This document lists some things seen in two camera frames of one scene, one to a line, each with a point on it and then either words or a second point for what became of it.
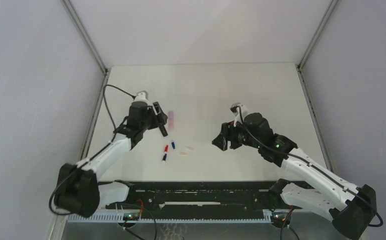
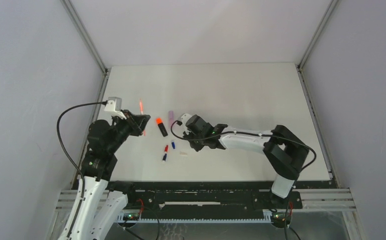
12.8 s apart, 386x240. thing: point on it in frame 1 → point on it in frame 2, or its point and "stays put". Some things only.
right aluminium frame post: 329,11 stays put
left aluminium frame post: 104,82 stays put
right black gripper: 228,131 → 189,137
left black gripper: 163,117 → 137,122
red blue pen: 166,153 stays put
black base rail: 207,196 stays put
